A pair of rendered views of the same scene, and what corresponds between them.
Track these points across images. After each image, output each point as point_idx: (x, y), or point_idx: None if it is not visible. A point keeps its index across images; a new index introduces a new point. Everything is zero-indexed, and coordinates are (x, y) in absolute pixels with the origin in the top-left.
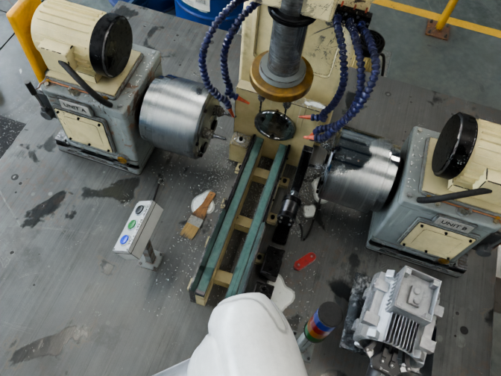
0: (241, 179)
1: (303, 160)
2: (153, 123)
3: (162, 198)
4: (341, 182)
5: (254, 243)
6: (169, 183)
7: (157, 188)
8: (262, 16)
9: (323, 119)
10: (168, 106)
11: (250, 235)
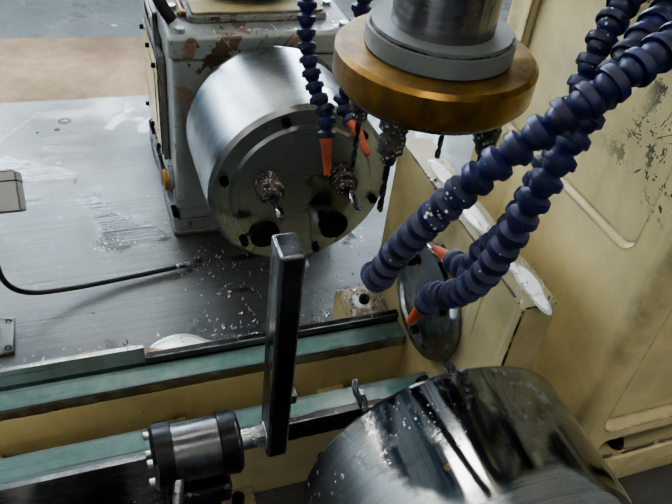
0: (257, 348)
1: (271, 286)
2: (202, 96)
3: (147, 288)
4: (350, 492)
5: (82, 464)
6: (192, 282)
7: (163, 269)
8: None
9: (463, 273)
10: (242, 77)
11: (107, 445)
